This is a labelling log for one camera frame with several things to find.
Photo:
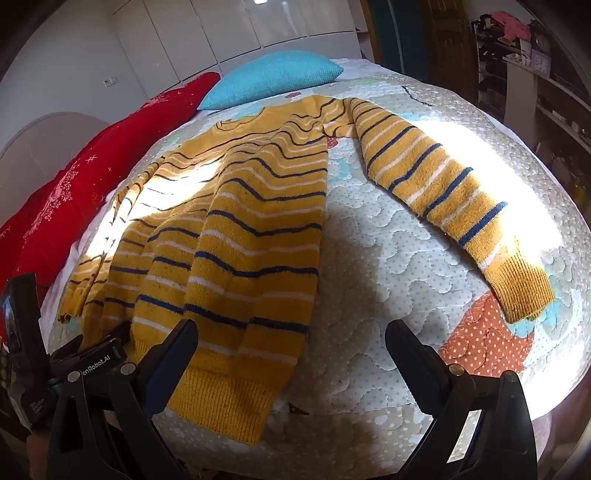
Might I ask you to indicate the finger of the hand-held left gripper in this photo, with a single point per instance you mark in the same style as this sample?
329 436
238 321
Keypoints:
87 339

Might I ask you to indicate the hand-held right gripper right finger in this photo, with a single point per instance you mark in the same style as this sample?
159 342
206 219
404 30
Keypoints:
411 353

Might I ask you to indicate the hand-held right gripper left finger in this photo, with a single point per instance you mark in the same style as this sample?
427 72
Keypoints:
173 350

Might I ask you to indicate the yellow striped knit sweater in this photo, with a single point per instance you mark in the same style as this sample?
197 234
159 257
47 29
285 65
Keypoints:
240 221

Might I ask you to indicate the heart patterned quilt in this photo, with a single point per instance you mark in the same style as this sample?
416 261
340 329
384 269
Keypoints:
369 277

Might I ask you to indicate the red embroidered pillow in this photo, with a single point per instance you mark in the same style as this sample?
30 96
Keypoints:
83 184

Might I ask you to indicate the beige padded headboard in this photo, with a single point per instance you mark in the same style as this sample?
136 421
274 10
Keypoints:
41 138

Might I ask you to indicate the cluttered shelf unit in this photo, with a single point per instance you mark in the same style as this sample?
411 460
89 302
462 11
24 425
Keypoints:
545 106

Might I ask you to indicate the turquoise pillow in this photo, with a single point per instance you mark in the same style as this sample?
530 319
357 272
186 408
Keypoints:
272 76

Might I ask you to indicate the wooden door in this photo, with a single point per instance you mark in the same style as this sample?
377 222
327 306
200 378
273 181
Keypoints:
450 41

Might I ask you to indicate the white alarm clock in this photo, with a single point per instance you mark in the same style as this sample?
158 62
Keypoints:
540 62

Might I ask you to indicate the white glossy wardrobe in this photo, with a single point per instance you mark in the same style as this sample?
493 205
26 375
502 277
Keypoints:
231 32

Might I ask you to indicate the teal curtain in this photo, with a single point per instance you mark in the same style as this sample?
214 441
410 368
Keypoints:
392 27

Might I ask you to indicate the black table clock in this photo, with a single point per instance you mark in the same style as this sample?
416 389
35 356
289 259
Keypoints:
541 41

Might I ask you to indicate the pink cloth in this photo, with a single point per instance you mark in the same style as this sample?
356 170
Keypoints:
512 25

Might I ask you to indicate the white wall socket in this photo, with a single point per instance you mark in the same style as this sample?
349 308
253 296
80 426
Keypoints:
111 81

